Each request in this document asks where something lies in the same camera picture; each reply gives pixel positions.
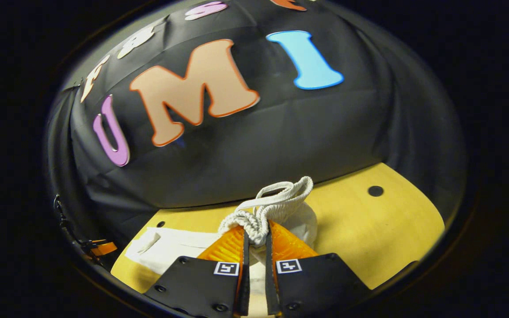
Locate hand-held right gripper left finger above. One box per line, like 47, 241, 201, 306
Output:
143, 225, 251, 318

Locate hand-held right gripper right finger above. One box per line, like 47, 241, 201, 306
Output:
265, 220, 372, 317

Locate black backdrop cloth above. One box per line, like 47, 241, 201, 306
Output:
45, 0, 467, 248

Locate white jeans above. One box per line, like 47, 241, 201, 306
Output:
125, 176, 319, 316

